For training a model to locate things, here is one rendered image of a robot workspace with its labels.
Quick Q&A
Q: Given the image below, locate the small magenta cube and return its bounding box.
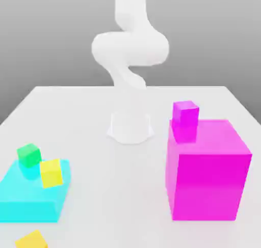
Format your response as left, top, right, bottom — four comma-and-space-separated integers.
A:
171, 100, 200, 144

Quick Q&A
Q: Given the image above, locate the small yellow cube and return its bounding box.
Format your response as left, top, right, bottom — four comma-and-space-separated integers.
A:
40, 158, 64, 189

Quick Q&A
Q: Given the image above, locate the large magenta box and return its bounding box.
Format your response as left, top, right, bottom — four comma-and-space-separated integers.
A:
165, 119, 253, 222

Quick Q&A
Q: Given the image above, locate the small orange cube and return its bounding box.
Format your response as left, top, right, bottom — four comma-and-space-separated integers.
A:
15, 229, 49, 248

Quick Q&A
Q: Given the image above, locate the large cyan box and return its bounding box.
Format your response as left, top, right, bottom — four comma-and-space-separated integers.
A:
0, 159, 71, 223

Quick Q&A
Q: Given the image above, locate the small green cube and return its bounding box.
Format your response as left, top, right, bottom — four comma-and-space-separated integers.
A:
16, 143, 42, 169

